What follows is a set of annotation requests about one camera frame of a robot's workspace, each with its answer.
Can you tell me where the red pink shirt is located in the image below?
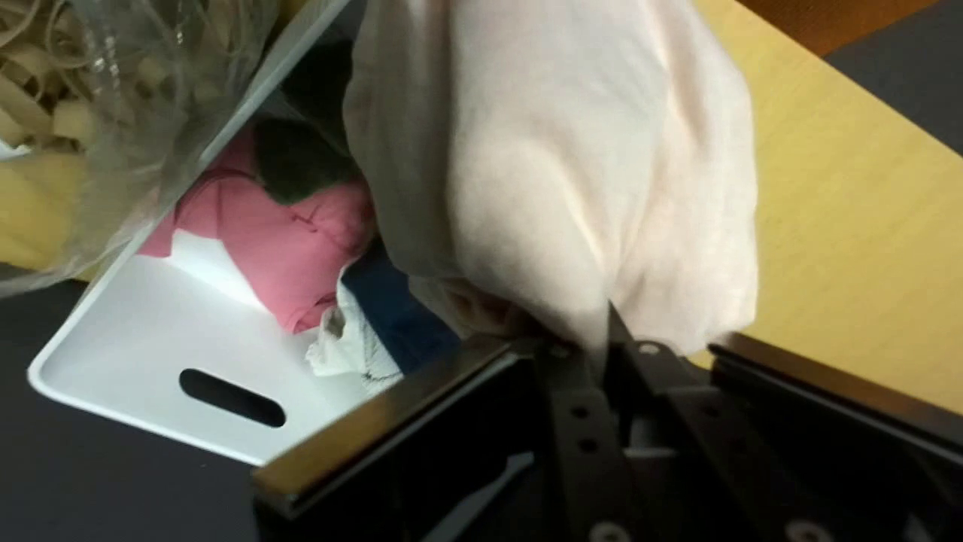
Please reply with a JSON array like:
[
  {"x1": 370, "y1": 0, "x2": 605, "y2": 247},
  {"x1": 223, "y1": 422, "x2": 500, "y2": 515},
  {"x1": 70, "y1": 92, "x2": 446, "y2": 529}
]
[{"x1": 143, "y1": 129, "x2": 374, "y2": 334}]

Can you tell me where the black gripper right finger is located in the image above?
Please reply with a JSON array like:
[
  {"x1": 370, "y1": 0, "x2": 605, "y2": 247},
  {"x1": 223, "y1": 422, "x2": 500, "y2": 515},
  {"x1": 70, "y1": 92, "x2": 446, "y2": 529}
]
[{"x1": 605, "y1": 309, "x2": 720, "y2": 474}]

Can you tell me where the white crumpled cloth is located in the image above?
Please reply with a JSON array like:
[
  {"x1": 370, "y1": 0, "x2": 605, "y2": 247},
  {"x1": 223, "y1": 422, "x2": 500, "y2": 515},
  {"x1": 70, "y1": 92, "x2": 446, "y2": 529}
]
[{"x1": 306, "y1": 287, "x2": 401, "y2": 384}]

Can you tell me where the white plastic basket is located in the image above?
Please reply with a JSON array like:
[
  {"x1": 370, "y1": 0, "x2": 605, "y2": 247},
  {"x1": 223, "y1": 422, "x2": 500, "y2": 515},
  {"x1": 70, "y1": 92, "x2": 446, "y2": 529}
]
[{"x1": 24, "y1": 0, "x2": 524, "y2": 470}]

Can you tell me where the clear bag of snacks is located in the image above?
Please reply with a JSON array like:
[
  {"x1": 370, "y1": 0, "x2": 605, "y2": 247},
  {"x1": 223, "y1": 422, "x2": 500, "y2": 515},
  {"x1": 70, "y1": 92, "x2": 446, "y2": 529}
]
[{"x1": 0, "y1": 0, "x2": 296, "y2": 301}]

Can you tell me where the dark blue shirt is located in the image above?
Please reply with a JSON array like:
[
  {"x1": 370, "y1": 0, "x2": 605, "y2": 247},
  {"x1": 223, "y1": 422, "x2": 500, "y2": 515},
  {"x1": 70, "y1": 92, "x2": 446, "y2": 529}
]
[{"x1": 343, "y1": 245, "x2": 461, "y2": 375}]

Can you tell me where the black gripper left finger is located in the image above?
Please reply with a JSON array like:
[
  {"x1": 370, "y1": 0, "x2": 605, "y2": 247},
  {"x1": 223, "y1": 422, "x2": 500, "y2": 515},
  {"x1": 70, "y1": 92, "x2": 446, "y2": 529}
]
[{"x1": 540, "y1": 345, "x2": 609, "y2": 474}]

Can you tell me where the light pink shirt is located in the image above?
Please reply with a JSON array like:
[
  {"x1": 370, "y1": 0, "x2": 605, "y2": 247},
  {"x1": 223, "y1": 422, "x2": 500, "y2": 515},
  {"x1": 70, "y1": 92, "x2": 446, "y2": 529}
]
[{"x1": 343, "y1": 0, "x2": 760, "y2": 354}]

